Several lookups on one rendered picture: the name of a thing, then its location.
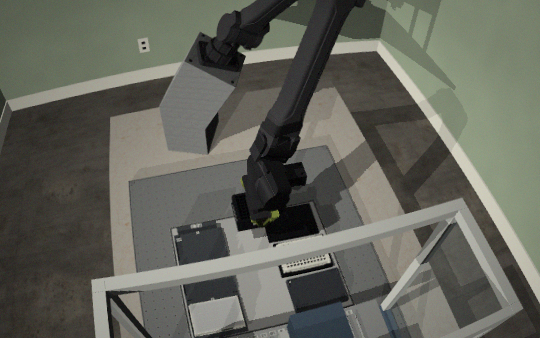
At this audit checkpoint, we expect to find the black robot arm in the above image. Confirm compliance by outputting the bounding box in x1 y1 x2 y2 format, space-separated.
196 0 366 211

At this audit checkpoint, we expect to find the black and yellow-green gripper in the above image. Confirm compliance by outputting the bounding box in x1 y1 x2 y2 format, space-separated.
240 175 280 228

